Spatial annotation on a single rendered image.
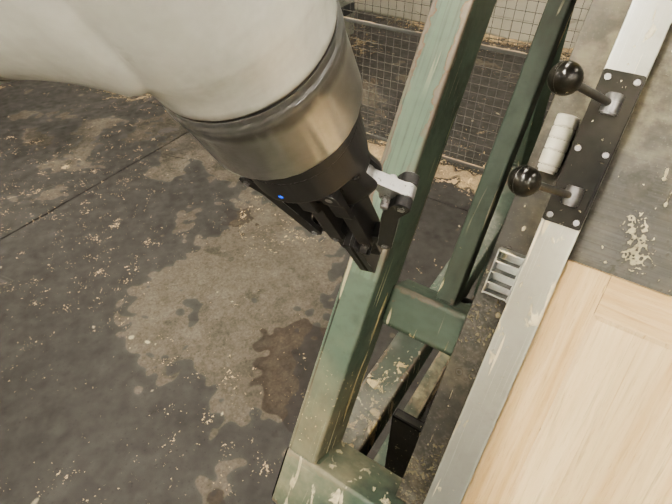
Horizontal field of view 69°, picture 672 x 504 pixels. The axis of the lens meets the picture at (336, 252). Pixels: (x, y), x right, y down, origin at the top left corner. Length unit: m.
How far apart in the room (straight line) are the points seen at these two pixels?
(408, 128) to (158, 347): 1.79
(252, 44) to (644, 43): 0.62
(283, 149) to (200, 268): 2.41
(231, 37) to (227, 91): 0.03
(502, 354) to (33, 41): 0.68
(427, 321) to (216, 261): 1.91
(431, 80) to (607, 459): 0.59
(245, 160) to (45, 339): 2.37
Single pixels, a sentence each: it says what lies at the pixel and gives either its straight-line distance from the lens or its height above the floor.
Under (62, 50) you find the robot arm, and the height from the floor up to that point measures 1.71.
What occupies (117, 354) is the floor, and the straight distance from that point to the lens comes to 2.38.
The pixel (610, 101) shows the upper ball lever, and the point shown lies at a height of 1.50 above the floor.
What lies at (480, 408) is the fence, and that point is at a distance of 0.79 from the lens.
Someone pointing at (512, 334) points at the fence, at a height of 1.21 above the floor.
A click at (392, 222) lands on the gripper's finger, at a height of 1.55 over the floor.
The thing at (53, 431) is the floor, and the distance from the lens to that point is 2.27.
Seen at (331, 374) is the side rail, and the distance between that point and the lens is 0.86.
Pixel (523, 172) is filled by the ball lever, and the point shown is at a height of 1.45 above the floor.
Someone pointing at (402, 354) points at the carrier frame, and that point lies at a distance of 1.22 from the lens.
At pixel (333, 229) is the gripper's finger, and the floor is 1.51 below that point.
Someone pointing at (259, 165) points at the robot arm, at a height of 1.64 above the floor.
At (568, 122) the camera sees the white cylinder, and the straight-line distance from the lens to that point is 0.74.
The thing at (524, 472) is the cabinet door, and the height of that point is 1.03.
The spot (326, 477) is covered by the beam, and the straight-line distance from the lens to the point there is 0.94.
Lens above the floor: 1.76
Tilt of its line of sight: 42 degrees down
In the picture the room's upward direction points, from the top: straight up
